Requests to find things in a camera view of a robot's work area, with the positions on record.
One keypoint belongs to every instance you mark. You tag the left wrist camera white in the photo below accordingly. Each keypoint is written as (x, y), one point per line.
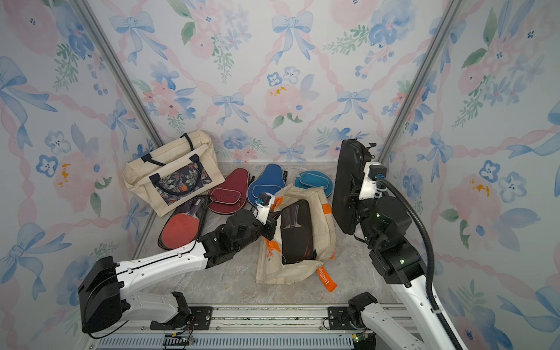
(264, 202)

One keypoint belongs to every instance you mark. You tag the maroon ping pong paddle case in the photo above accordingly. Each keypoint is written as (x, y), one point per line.
(231, 196)

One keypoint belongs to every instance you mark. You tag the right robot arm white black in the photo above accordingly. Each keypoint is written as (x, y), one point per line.
(402, 253)

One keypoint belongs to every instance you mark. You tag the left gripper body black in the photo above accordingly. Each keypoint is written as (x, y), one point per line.
(258, 231)

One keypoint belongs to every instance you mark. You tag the blue ping pong paddle case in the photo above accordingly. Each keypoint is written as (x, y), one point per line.
(272, 180)

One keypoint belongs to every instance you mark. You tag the teal ping pong paddle case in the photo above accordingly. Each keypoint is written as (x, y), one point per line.
(314, 179)

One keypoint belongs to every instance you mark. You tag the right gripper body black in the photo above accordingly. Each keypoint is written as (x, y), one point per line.
(364, 216)

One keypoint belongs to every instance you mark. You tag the black case red paddle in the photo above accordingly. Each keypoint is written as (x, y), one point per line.
(347, 208)

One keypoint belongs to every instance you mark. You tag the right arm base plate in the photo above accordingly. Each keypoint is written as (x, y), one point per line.
(344, 318)

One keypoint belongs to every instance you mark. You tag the cream canvas bag navy handles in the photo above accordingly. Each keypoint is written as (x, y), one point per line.
(171, 175)

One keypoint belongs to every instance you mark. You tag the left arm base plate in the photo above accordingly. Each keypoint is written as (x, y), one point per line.
(195, 318)

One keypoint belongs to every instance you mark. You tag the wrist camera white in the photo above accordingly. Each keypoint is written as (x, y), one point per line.
(370, 189)
(264, 202)

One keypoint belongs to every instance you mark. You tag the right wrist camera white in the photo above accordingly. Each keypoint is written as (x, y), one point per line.
(370, 189)

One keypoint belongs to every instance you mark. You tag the cream canvas bag orange handles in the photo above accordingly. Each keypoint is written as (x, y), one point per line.
(270, 269)

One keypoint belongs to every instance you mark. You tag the aluminium front rail frame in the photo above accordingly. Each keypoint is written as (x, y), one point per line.
(255, 327)

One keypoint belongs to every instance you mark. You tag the black mesh ping pong case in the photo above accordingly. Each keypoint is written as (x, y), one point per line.
(297, 233)

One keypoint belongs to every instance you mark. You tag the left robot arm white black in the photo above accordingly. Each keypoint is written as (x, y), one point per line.
(114, 292)

